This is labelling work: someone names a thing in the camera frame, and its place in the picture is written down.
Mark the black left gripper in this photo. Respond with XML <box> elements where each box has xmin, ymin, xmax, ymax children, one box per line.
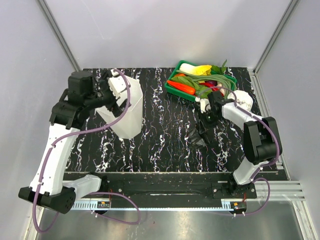
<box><xmin>85</xmin><ymin>70</ymin><xmax>132</xmax><ymax>116</ymax></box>

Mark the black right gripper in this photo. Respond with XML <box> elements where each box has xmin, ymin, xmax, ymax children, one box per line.
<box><xmin>196</xmin><ymin>109</ymin><xmax>221</xmax><ymax>134</ymax></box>

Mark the black trash bag roll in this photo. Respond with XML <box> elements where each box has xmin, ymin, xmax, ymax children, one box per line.
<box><xmin>187</xmin><ymin>128</ymin><xmax>210</xmax><ymax>148</ymax></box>

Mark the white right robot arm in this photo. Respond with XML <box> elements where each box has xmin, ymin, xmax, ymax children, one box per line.
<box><xmin>195</xmin><ymin>91</ymin><xmax>283</xmax><ymax>198</ymax></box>

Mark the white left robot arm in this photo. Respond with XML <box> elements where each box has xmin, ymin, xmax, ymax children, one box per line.
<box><xmin>18</xmin><ymin>68</ymin><xmax>131</xmax><ymax>214</ymax></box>

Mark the red chili pepper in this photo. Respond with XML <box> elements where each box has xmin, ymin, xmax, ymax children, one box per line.
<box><xmin>200</xmin><ymin>82</ymin><xmax>219</xmax><ymax>92</ymax></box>

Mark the orange carrot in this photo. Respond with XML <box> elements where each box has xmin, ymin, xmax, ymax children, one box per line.
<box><xmin>167</xmin><ymin>80</ymin><xmax>196</xmax><ymax>95</ymax></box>

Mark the crumpled white paper ball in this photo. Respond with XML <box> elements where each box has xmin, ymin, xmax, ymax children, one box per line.
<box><xmin>234</xmin><ymin>89</ymin><xmax>254</xmax><ymax>112</ymax></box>

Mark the white and yellow cabbage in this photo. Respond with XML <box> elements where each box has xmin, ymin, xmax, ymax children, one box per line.
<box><xmin>179</xmin><ymin>63</ymin><xmax>212</xmax><ymax>76</ymax></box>

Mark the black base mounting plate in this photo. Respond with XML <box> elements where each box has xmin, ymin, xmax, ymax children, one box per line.
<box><xmin>79</xmin><ymin>172</ymin><xmax>286</xmax><ymax>200</ymax></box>

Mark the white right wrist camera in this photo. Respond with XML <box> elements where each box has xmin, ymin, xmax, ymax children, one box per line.
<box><xmin>195</xmin><ymin>97</ymin><xmax>211</xmax><ymax>114</ymax></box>

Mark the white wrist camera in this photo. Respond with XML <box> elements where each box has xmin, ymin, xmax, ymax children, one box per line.
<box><xmin>195</xmin><ymin>97</ymin><xmax>211</xmax><ymax>114</ymax></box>
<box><xmin>108</xmin><ymin>68</ymin><xmax>127</xmax><ymax>100</ymax></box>

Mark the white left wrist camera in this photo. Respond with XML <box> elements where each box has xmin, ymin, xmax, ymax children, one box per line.
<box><xmin>108</xmin><ymin>68</ymin><xmax>127</xmax><ymax>100</ymax></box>

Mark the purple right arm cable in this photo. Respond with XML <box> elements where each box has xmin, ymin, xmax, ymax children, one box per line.
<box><xmin>194</xmin><ymin>86</ymin><xmax>281</xmax><ymax>216</ymax></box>

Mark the aluminium rail with slots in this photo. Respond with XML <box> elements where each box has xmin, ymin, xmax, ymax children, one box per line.
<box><xmin>71</xmin><ymin>180</ymin><xmax>305</xmax><ymax>212</ymax></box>

